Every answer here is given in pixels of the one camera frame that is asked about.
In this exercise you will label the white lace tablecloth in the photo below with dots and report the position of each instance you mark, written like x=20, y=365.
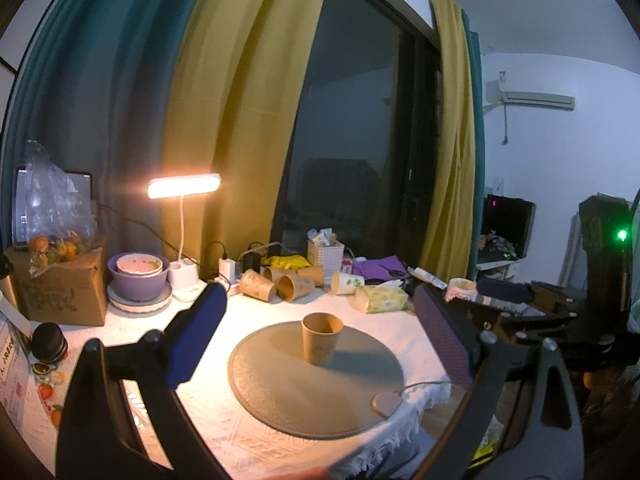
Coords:
x=215, y=425

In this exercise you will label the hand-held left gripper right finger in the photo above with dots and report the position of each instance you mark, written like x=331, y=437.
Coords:
x=442, y=332

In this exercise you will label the clear bag of oranges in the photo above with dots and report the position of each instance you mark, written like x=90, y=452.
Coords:
x=50, y=210

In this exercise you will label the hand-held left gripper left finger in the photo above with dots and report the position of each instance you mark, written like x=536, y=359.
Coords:
x=197, y=332

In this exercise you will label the white charger plug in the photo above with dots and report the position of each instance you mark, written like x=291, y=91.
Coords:
x=227, y=266

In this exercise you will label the yellow curtain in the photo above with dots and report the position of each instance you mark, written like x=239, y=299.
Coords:
x=452, y=150
x=240, y=110

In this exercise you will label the white round plate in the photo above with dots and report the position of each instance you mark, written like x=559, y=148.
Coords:
x=140, y=304

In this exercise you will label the white desk lamp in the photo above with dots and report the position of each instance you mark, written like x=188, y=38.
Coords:
x=182, y=195

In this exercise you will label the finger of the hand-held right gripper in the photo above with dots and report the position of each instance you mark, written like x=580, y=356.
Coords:
x=502, y=291
x=542, y=321

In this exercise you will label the black round case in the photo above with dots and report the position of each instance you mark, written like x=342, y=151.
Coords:
x=48, y=344

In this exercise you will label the white power strip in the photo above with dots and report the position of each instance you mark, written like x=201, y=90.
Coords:
x=235, y=286

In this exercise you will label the purple bowl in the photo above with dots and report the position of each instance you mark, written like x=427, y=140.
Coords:
x=137, y=282

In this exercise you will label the brown paper cup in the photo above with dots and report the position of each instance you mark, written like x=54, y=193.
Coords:
x=312, y=274
x=295, y=287
x=321, y=340
x=256, y=286
x=272, y=273

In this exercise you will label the teal curtain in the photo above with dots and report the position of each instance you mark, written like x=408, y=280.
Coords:
x=90, y=85
x=477, y=125

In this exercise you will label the yellow cloth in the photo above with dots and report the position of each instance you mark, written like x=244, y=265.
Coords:
x=287, y=262

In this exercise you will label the white green-print paper cup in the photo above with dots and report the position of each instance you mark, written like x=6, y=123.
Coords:
x=346, y=283

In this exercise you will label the black charger plug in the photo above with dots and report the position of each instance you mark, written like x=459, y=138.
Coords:
x=250, y=261

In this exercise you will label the white tube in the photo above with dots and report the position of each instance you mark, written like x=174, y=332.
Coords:
x=426, y=276

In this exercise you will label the round grey mat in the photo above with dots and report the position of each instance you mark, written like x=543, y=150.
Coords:
x=300, y=390

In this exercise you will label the cardboard box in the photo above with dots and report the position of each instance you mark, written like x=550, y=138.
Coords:
x=60, y=292

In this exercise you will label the metal flask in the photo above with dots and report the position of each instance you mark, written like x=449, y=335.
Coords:
x=7, y=285

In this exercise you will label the black monitor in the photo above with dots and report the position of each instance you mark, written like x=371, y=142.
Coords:
x=506, y=222

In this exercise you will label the white air conditioner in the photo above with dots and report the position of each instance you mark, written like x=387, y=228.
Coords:
x=537, y=98

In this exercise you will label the white woven basket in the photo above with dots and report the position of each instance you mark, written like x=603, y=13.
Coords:
x=325, y=258

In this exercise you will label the purple cloth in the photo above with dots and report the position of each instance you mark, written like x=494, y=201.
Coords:
x=377, y=266

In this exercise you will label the fruit-print cloth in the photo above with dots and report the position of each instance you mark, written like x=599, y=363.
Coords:
x=42, y=390

